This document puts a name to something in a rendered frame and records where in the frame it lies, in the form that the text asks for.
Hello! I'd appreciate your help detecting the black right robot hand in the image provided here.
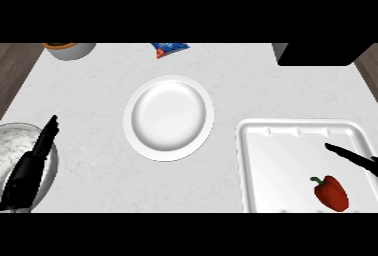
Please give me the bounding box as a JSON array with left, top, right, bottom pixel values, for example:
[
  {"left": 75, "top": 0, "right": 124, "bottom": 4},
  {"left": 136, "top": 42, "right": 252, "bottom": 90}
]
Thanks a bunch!
[{"left": 323, "top": 142, "right": 378, "bottom": 178}]

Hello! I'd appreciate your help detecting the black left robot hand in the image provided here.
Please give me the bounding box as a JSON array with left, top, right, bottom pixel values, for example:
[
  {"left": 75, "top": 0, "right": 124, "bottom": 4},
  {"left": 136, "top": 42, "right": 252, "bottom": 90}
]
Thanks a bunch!
[{"left": 0, "top": 114, "right": 60, "bottom": 212}]

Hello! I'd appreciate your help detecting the red bell pepper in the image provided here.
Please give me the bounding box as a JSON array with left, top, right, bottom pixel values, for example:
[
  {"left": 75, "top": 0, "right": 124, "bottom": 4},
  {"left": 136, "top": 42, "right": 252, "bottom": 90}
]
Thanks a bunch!
[{"left": 308, "top": 175, "right": 350, "bottom": 212}]

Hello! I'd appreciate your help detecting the white foam tray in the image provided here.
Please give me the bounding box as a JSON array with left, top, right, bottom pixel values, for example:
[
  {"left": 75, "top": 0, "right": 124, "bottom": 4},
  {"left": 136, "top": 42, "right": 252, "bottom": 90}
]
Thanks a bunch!
[{"left": 235, "top": 118, "right": 378, "bottom": 214}]

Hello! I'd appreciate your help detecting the white oval plate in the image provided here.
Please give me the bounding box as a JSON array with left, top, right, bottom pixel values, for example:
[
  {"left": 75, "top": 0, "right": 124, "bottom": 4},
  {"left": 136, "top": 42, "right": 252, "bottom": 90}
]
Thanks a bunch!
[{"left": 122, "top": 74, "right": 215, "bottom": 163}]

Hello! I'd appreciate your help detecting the grey marbled bowl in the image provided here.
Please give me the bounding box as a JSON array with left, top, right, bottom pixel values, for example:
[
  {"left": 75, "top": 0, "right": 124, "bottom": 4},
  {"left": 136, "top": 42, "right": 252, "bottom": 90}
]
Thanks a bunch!
[{"left": 0, "top": 122, "right": 60, "bottom": 214}]

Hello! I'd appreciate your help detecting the black box appliance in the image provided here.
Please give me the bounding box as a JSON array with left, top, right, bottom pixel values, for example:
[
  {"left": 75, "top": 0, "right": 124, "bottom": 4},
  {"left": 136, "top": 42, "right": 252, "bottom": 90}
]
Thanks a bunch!
[{"left": 270, "top": 43, "right": 375, "bottom": 67}]

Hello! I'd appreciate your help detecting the grey pot with orange rim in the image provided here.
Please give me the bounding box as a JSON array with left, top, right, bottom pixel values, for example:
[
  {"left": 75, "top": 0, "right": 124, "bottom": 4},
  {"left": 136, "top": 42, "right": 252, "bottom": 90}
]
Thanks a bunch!
[{"left": 41, "top": 43, "right": 97, "bottom": 62}]

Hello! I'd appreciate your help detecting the blue and red snack bag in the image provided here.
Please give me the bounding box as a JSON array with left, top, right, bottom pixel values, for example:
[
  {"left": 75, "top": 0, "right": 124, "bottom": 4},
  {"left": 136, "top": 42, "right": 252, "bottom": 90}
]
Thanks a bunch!
[{"left": 150, "top": 43, "right": 192, "bottom": 60}]

